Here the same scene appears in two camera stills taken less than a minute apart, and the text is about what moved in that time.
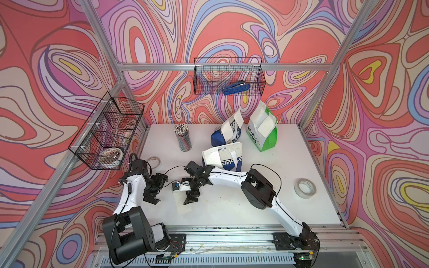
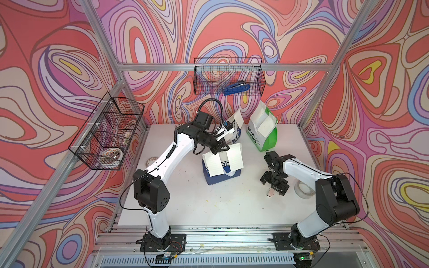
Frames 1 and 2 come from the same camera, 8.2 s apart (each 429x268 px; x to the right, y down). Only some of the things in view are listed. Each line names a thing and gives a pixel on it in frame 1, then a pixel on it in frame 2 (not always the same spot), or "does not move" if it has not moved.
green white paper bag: [262, 128] does not move
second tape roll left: [154, 158] does not move
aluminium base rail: [339, 247] does not move
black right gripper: [190, 199] → [282, 187]
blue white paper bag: [229, 131] does not move
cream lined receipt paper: [181, 208] → [234, 156]
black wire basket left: [102, 140] does not move
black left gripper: [158, 178] → [219, 147]
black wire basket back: [212, 75] does not move
